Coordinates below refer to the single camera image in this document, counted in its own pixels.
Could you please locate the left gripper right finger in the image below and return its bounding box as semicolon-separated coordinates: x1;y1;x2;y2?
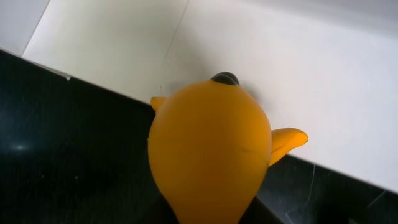
238;197;284;224

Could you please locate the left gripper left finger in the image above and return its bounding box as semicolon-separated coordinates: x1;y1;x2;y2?
136;193;180;224

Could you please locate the orange dragon toy figure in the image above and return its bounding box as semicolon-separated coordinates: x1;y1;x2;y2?
147;71;309;224

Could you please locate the white shelf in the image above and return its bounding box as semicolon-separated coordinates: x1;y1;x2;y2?
0;0;398;194

